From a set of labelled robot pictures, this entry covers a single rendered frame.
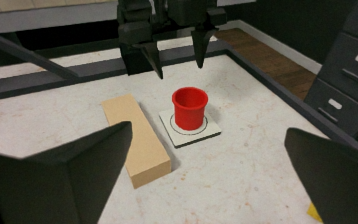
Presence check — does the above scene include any beige tiled wall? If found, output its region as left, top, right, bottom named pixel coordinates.
left=0, top=0, right=256, bottom=33

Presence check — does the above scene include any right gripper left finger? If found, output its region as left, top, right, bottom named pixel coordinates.
left=0, top=121, right=133, bottom=224

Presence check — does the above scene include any white square coaster with grey circle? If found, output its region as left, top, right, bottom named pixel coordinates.
left=159, top=108, right=221, bottom=149

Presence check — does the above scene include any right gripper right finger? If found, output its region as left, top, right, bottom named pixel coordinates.
left=284, top=127, right=358, bottom=224

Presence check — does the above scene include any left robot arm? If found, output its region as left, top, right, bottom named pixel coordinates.
left=116, top=0, right=217, bottom=25

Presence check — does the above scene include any red cup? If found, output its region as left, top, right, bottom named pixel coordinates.
left=172, top=87, right=208, bottom=131

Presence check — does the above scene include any tan rectangular block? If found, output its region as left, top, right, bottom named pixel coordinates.
left=101, top=93, right=171, bottom=190

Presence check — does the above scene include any yellow sponge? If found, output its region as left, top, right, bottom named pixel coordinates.
left=307, top=203, right=323, bottom=223

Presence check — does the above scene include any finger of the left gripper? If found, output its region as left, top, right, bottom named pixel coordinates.
left=131, top=41, right=163, bottom=80
left=191, top=28, right=220, bottom=69

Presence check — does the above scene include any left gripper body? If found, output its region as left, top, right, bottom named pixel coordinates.
left=118, top=0, right=227, bottom=44

